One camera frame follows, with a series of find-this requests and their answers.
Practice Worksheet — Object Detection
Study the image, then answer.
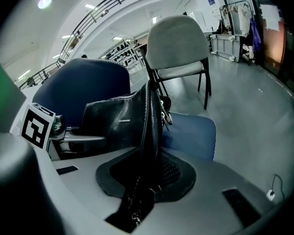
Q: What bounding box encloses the white paper sheet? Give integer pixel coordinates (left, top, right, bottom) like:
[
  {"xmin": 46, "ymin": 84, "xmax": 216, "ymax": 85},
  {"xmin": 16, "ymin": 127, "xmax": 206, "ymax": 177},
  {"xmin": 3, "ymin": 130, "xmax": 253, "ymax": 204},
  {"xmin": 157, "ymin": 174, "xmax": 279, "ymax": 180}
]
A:
[{"xmin": 259, "ymin": 3, "xmax": 283, "ymax": 31}]

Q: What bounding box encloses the black power cable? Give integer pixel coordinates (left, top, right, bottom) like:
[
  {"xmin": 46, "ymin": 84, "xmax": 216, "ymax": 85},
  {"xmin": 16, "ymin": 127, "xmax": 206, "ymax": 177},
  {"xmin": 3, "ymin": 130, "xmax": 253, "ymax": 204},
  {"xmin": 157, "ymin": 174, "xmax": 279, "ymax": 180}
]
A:
[{"xmin": 270, "ymin": 174, "xmax": 285, "ymax": 203}]

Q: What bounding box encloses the black leather backpack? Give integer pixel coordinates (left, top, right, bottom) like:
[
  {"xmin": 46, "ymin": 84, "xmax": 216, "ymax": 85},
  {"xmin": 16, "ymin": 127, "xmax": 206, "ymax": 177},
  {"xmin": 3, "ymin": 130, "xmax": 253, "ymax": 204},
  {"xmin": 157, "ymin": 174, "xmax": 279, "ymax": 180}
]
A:
[{"xmin": 79, "ymin": 79, "xmax": 173, "ymax": 232}]

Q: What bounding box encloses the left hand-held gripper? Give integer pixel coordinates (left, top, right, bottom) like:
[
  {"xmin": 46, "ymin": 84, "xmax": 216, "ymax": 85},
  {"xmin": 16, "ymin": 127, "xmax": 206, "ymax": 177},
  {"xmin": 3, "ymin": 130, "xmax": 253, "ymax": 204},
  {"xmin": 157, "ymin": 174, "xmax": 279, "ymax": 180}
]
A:
[{"xmin": 21, "ymin": 102, "xmax": 107, "ymax": 162}]

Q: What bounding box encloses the dark metal railing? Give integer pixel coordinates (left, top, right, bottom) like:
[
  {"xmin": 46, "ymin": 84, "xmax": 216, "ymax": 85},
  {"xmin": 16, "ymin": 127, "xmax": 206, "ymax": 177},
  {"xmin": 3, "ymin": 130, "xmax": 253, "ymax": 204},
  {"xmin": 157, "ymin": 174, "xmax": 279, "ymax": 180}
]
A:
[{"xmin": 19, "ymin": 0, "xmax": 185, "ymax": 89}]

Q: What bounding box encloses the white bag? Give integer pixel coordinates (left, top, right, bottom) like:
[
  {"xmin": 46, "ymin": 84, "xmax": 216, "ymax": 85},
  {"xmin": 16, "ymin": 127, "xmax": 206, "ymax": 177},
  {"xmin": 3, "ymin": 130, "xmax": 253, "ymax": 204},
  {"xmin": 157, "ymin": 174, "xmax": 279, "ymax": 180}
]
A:
[{"xmin": 241, "ymin": 44, "xmax": 255, "ymax": 64}]

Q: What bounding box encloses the purple garment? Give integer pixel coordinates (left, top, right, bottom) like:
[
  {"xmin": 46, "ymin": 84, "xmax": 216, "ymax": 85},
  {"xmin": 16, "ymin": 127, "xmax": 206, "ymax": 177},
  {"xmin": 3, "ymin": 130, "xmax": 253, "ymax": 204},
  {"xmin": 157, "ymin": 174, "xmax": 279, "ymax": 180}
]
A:
[{"xmin": 249, "ymin": 17, "xmax": 262, "ymax": 52}]

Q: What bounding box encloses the clothes rack with garments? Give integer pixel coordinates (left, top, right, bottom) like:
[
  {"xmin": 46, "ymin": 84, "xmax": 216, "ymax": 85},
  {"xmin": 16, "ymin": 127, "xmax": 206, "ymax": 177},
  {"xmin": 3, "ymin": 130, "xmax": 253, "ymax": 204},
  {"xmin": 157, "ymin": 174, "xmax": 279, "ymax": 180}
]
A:
[{"xmin": 219, "ymin": 0, "xmax": 257, "ymax": 66}]

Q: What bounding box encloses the blue padded chair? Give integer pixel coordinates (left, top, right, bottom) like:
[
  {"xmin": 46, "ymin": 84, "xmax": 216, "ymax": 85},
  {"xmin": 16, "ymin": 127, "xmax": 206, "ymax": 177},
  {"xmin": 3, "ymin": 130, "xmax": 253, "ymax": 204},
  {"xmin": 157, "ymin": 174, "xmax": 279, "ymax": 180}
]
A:
[{"xmin": 31, "ymin": 57, "xmax": 217, "ymax": 162}]

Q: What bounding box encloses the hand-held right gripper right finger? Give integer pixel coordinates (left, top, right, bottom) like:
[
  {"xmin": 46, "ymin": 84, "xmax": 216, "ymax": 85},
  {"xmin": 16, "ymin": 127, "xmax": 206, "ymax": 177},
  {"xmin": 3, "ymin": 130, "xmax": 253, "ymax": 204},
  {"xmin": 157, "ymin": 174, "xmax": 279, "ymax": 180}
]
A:
[{"xmin": 137, "ymin": 153, "xmax": 277, "ymax": 235}]

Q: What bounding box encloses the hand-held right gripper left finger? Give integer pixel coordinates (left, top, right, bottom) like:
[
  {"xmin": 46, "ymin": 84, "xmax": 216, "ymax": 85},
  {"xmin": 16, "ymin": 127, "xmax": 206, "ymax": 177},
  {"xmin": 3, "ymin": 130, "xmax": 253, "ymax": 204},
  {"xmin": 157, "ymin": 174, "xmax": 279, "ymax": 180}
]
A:
[{"xmin": 51, "ymin": 147, "xmax": 140, "ymax": 235}]

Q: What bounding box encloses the grey padded chair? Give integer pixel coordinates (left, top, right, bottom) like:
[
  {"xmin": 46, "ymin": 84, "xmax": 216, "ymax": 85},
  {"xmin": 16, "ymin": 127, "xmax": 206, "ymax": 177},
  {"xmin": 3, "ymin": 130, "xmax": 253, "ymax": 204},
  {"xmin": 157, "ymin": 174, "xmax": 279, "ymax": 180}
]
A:
[{"xmin": 143, "ymin": 15, "xmax": 213, "ymax": 110}]

